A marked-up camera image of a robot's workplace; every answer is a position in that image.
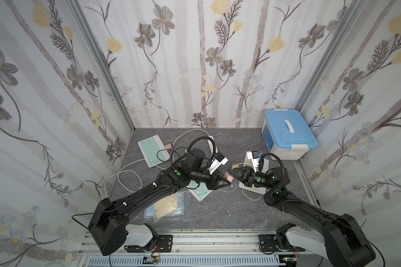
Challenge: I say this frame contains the yellow wireless keyboard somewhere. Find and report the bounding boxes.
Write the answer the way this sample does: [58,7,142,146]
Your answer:
[238,156,270,195]

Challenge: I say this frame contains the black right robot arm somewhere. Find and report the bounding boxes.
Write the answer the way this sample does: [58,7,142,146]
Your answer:
[228,166,376,267]

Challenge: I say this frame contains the green wireless keyboard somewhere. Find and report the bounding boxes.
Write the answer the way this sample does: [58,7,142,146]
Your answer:
[188,181,212,201]
[138,135,170,168]

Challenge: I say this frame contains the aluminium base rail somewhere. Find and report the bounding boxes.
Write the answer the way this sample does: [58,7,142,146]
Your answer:
[73,229,331,267]

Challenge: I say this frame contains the white power strip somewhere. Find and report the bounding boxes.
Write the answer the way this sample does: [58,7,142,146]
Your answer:
[208,135,217,154]

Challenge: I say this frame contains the black charging cable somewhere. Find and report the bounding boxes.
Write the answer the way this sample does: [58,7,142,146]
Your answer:
[156,145,191,166]

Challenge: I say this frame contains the white charging cable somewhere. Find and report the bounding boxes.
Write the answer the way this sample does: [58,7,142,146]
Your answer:
[218,161,265,202]

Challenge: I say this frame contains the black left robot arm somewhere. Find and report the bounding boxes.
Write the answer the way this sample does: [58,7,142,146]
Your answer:
[88,149,230,256]

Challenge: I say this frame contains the blue lid storage box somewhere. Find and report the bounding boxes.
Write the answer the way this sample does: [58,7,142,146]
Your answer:
[262,109,319,160]

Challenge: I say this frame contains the bagged blue masks and gloves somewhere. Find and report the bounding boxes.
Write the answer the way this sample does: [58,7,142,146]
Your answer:
[144,191,190,224]

